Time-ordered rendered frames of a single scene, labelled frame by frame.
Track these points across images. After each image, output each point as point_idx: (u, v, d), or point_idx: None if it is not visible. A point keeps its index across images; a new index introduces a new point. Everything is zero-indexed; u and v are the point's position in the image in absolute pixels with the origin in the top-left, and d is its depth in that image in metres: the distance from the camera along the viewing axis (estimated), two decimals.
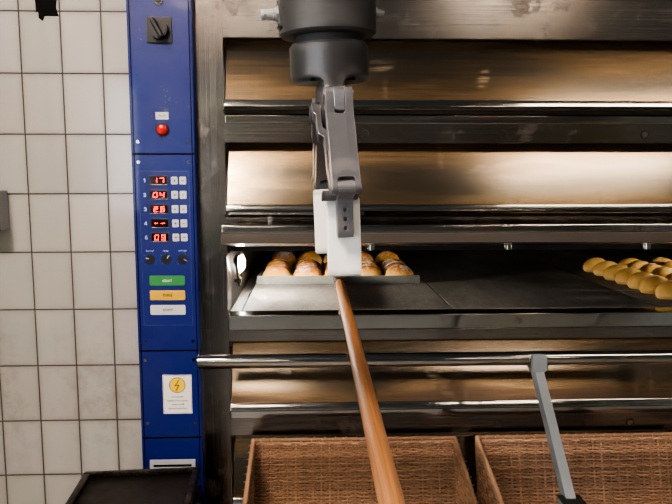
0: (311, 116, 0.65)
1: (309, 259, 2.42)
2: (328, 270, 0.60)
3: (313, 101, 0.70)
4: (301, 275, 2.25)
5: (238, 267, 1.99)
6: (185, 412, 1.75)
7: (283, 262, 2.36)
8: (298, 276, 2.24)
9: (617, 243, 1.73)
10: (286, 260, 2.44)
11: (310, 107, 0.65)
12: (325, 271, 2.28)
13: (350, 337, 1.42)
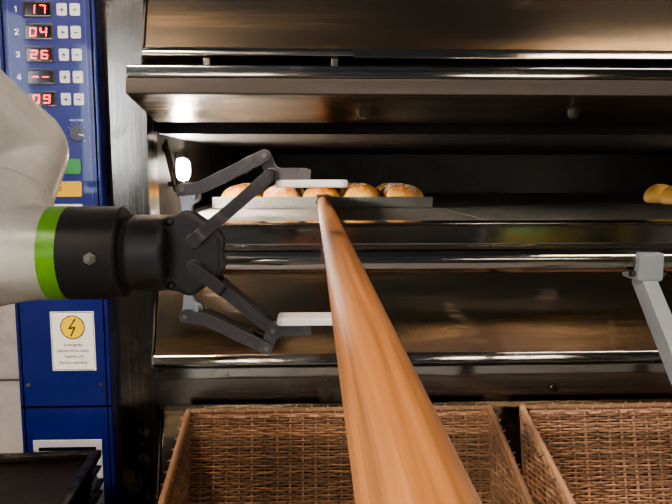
0: None
1: None
2: None
3: None
4: (272, 196, 1.67)
5: (177, 171, 1.40)
6: (85, 368, 1.17)
7: (250, 184, 1.77)
8: (268, 197, 1.65)
9: None
10: None
11: None
12: (304, 192, 1.70)
13: (327, 223, 0.83)
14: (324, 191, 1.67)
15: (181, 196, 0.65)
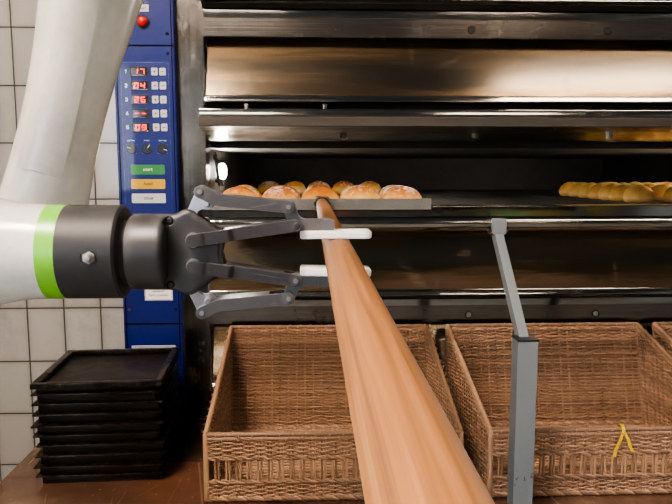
0: None
1: (284, 185, 1.84)
2: None
3: None
4: (271, 198, 1.67)
5: (219, 172, 2.05)
6: (165, 299, 1.82)
7: (248, 186, 1.77)
8: None
9: (581, 135, 1.80)
10: (254, 186, 1.85)
11: None
12: (303, 194, 1.70)
13: None
14: (322, 193, 1.68)
15: (195, 196, 0.65)
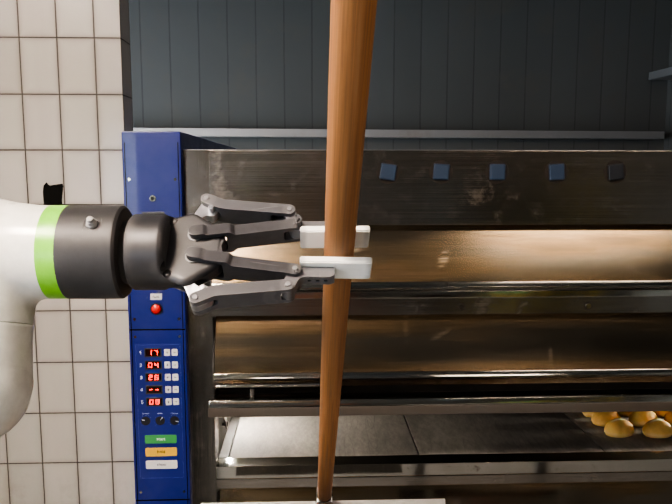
0: None
1: None
2: (364, 277, 0.67)
3: (204, 214, 0.70)
4: None
5: None
6: None
7: None
8: (263, 502, 1.49)
9: None
10: None
11: None
12: None
13: None
14: None
15: (202, 206, 0.69)
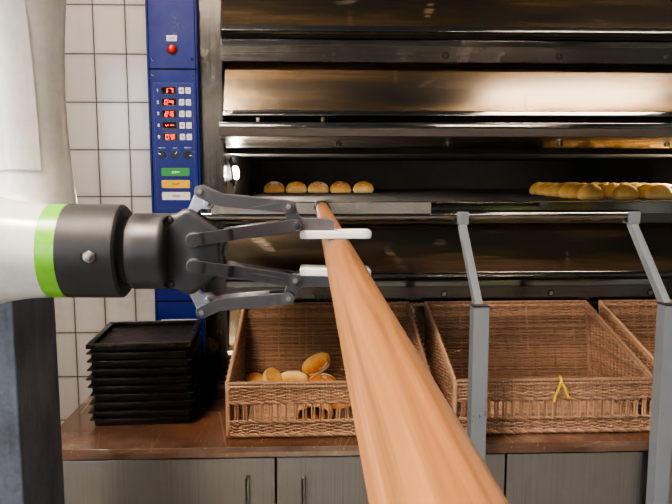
0: None
1: (315, 408, 1.81)
2: None
3: None
4: None
5: (233, 174, 2.41)
6: None
7: None
8: None
9: (537, 143, 2.15)
10: (245, 381, 2.06)
11: None
12: (345, 408, 1.89)
13: None
14: None
15: (196, 196, 0.65)
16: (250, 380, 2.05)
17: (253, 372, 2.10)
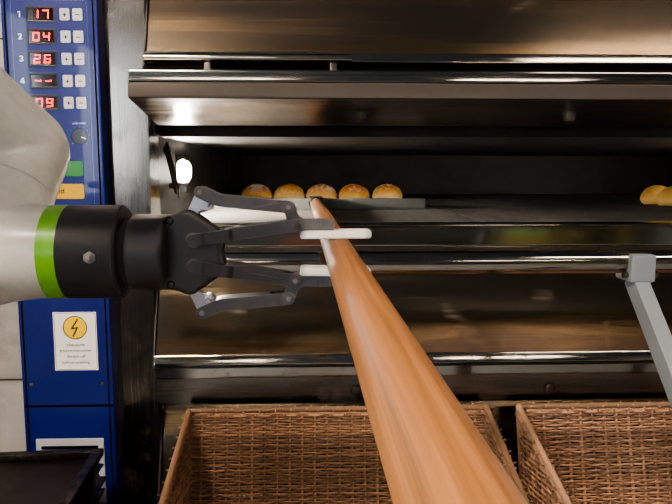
0: None
1: None
2: None
3: None
4: None
5: (178, 173, 1.42)
6: (87, 368, 1.18)
7: None
8: None
9: None
10: None
11: None
12: None
13: None
14: None
15: (196, 196, 0.65)
16: None
17: None
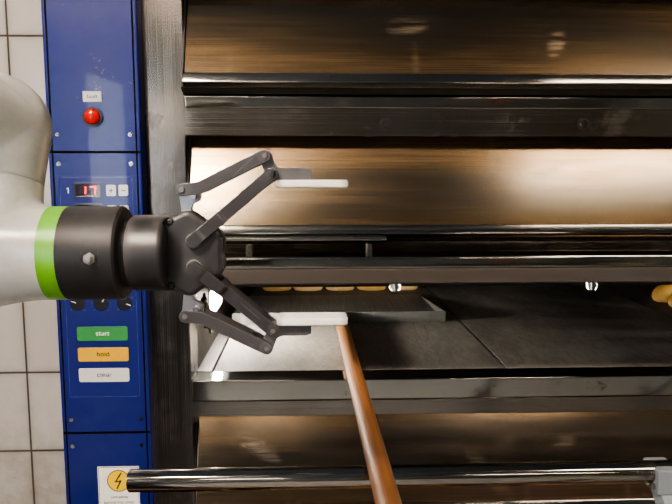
0: None
1: None
2: None
3: None
4: None
5: (211, 306, 1.47)
6: None
7: None
8: None
9: None
10: None
11: None
12: None
13: (369, 445, 0.89)
14: None
15: (181, 196, 0.65)
16: None
17: None
